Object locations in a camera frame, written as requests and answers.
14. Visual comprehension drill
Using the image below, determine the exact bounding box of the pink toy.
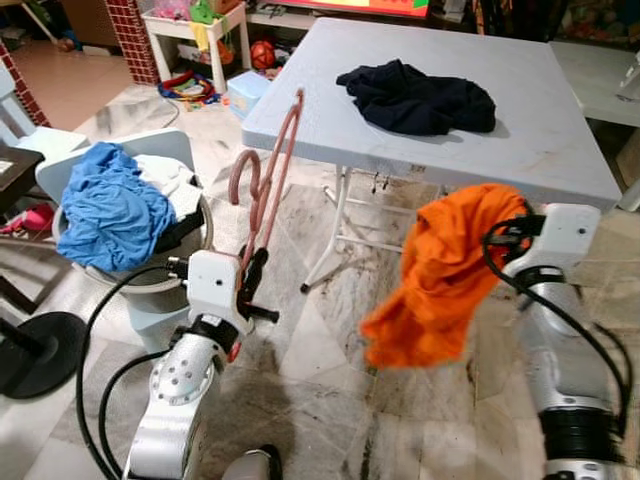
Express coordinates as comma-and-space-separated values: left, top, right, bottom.
0, 200, 56, 236

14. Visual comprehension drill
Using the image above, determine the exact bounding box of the long black right arm cable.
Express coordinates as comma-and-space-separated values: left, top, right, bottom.
482, 220, 631, 431

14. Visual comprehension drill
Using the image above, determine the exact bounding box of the television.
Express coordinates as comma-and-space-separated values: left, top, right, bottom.
310, 0, 431, 19

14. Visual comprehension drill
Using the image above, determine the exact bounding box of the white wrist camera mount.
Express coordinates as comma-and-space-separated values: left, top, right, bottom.
505, 203, 602, 286
186, 250, 254, 336

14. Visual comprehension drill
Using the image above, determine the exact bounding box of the small white table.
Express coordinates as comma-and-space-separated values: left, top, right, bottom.
142, 0, 249, 93

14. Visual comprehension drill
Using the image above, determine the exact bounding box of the white plastic table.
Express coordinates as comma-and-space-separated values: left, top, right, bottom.
550, 40, 640, 126

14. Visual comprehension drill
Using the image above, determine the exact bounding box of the black standing fan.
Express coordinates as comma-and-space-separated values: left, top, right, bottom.
0, 310, 89, 401

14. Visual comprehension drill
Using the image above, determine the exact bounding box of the orange t-shirt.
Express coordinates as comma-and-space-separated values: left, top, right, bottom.
360, 183, 528, 369

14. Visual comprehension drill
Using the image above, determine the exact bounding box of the blue knit garment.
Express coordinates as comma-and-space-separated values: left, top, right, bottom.
57, 142, 177, 273

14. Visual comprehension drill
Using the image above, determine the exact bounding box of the long black left arm cable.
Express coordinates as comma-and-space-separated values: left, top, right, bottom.
77, 262, 193, 479

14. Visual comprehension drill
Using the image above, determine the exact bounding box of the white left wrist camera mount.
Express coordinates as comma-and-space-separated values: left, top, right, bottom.
186, 250, 254, 336

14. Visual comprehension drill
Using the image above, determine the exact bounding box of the red ball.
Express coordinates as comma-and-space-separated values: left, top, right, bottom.
250, 40, 277, 71

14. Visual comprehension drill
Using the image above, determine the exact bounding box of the grey robot leg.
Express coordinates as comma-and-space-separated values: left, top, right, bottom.
222, 445, 284, 480

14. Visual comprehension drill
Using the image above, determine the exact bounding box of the grey folding table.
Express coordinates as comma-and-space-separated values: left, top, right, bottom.
242, 17, 623, 293

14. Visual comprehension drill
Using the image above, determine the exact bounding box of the colourful ring toy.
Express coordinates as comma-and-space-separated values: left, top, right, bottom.
158, 70, 219, 101

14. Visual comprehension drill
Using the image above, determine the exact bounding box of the round laundry basket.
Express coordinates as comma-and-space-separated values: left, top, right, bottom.
52, 190, 215, 296

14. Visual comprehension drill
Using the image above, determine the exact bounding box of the light blue storage box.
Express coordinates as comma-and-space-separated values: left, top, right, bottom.
226, 70, 273, 121

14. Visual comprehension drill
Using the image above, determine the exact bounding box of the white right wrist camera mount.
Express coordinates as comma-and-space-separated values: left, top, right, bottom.
505, 203, 602, 286

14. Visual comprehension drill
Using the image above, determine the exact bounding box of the navy garment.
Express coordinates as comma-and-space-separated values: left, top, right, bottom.
336, 59, 497, 137

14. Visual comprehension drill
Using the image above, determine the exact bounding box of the short black left arm cable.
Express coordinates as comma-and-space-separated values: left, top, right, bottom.
100, 350, 169, 479

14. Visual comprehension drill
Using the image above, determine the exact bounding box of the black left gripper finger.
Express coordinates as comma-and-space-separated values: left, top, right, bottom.
240, 246, 271, 299

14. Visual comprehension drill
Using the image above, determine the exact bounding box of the red brick pillar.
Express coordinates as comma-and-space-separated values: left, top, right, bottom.
0, 40, 51, 126
103, 0, 161, 86

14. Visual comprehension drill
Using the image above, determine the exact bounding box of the white garment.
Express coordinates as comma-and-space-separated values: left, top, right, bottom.
135, 153, 206, 221

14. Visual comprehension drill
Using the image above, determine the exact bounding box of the black garment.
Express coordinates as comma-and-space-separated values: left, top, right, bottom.
150, 205, 206, 256

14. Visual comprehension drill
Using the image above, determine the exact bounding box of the long black arm cable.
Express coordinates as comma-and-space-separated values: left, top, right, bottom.
482, 220, 631, 431
77, 262, 193, 479

